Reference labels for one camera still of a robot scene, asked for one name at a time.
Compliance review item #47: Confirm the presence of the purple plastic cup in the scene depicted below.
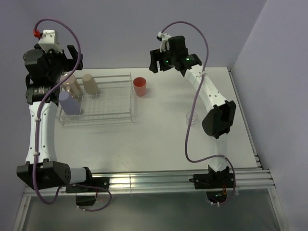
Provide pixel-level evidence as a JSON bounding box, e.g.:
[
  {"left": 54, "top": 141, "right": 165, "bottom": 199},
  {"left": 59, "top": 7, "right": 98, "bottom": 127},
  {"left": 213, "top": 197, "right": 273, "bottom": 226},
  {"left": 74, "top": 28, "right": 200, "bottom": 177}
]
[{"left": 59, "top": 91, "right": 81, "bottom": 116}]

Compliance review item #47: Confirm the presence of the pink ceramic mug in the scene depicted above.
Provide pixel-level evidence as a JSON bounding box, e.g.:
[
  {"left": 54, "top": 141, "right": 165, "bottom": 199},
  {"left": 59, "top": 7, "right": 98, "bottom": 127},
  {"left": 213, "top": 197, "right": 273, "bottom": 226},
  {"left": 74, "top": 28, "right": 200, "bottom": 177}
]
[{"left": 62, "top": 75, "right": 82, "bottom": 99}]

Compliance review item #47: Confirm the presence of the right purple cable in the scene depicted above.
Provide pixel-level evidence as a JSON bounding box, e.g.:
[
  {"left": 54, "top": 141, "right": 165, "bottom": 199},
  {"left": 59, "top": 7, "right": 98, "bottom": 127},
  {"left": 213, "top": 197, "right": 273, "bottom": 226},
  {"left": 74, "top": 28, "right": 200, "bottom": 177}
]
[{"left": 160, "top": 21, "right": 236, "bottom": 205}]

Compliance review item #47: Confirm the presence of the red plastic cup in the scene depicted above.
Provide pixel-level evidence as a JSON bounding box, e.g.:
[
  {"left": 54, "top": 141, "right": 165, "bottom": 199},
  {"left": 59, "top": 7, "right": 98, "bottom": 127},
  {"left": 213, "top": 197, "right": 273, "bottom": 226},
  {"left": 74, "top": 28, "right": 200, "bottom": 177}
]
[{"left": 133, "top": 77, "right": 147, "bottom": 97}]

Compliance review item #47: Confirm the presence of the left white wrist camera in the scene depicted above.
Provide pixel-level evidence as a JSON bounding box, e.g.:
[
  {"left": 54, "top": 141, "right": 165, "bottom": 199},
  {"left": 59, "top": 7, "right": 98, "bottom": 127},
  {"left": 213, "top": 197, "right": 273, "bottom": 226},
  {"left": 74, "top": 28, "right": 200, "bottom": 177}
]
[{"left": 38, "top": 30, "right": 62, "bottom": 53}]

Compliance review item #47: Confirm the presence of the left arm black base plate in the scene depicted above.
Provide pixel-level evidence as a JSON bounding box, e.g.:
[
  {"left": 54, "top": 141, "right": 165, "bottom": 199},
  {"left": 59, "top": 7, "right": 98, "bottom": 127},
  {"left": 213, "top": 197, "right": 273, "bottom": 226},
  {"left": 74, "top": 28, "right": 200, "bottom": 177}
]
[{"left": 65, "top": 177, "right": 110, "bottom": 193}]

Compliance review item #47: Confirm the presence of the clear acrylic dish rack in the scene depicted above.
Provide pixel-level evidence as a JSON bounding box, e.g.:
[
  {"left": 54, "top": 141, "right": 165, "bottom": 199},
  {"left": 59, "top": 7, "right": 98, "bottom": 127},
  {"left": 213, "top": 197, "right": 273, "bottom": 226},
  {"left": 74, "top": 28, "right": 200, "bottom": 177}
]
[{"left": 56, "top": 74, "right": 134, "bottom": 126}]

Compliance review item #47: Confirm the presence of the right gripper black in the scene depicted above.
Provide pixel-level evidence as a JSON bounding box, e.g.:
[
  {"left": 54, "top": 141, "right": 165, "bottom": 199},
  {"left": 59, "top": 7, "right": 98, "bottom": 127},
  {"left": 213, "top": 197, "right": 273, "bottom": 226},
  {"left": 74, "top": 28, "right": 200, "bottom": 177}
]
[{"left": 149, "top": 47, "right": 176, "bottom": 74}]

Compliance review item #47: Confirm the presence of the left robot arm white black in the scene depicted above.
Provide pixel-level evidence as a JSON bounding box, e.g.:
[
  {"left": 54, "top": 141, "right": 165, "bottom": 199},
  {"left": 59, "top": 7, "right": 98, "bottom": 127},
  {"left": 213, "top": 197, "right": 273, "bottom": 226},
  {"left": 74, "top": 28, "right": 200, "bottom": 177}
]
[{"left": 16, "top": 44, "right": 94, "bottom": 192}]

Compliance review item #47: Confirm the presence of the beige plastic cup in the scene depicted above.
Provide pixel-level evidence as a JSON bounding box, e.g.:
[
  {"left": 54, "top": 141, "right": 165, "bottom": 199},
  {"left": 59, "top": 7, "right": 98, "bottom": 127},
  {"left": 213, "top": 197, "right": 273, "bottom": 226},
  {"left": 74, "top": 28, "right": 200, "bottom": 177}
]
[{"left": 82, "top": 74, "right": 101, "bottom": 98}]

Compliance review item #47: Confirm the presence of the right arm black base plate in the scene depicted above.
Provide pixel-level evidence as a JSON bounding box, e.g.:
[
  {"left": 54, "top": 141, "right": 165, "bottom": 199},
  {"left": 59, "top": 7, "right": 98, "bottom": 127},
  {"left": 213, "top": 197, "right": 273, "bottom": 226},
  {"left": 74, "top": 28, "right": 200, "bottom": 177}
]
[{"left": 189, "top": 172, "right": 234, "bottom": 190}]

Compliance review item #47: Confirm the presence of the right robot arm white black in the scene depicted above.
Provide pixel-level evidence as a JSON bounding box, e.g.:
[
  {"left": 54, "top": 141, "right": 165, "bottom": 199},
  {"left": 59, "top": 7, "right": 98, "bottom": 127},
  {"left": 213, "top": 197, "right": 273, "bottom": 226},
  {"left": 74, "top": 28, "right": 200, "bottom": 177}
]
[{"left": 149, "top": 32, "right": 236, "bottom": 188}]

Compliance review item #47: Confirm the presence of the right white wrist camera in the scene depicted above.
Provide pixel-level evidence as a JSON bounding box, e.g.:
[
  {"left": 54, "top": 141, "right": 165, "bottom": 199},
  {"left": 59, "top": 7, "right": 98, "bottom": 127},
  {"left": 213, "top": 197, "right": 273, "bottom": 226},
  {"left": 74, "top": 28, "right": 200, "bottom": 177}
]
[{"left": 156, "top": 31, "right": 171, "bottom": 52}]

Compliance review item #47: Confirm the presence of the aluminium mounting rail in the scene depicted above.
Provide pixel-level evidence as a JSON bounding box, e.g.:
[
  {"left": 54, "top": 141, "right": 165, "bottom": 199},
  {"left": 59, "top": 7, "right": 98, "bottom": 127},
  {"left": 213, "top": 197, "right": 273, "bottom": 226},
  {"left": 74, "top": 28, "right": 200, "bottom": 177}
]
[{"left": 23, "top": 120, "right": 276, "bottom": 197}]

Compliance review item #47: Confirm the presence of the clear glass near centre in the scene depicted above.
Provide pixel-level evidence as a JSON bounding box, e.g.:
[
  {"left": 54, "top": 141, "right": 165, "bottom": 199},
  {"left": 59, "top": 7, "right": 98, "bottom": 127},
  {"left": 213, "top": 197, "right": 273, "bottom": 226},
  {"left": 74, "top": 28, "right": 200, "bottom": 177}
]
[{"left": 186, "top": 111, "right": 199, "bottom": 127}]

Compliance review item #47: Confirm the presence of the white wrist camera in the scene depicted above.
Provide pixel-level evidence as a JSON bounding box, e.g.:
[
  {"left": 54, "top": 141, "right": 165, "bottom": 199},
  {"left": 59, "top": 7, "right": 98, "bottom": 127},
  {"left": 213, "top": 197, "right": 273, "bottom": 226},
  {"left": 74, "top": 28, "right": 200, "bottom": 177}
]
[
  {"left": 156, "top": 31, "right": 171, "bottom": 52},
  {"left": 38, "top": 30, "right": 62, "bottom": 53}
]

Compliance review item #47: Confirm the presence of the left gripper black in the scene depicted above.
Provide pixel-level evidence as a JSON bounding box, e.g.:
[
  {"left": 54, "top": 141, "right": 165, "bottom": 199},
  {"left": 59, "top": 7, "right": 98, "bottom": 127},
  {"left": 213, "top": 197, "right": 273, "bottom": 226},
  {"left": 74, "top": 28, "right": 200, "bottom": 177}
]
[{"left": 35, "top": 44, "right": 82, "bottom": 81}]

